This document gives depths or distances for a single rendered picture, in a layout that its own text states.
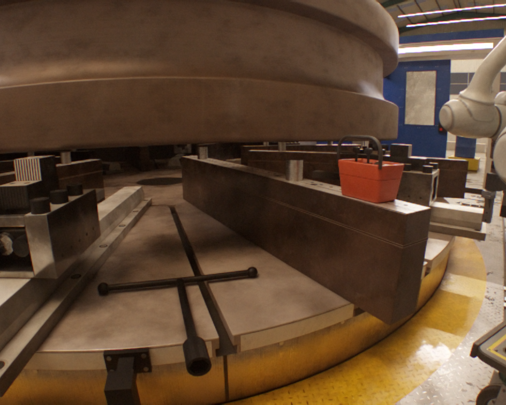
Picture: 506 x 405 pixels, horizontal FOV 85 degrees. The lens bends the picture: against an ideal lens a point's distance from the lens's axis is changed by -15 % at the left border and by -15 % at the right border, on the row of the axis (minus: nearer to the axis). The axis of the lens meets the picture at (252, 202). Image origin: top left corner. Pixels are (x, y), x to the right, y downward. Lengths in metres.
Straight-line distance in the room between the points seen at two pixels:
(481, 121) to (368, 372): 0.99
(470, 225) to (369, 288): 1.22
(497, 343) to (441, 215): 1.22
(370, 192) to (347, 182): 0.10
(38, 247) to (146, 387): 0.56
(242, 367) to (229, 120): 0.95
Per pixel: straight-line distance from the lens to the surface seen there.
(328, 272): 1.27
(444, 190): 3.43
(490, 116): 1.04
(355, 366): 1.42
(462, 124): 1.00
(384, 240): 1.04
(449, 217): 2.22
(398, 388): 1.37
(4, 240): 1.28
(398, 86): 6.54
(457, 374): 1.52
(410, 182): 2.14
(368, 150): 1.11
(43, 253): 1.14
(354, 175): 1.10
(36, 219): 1.11
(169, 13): 1.56
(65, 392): 1.22
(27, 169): 1.33
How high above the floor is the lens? 0.91
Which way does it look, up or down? 13 degrees down
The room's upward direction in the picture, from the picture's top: straight up
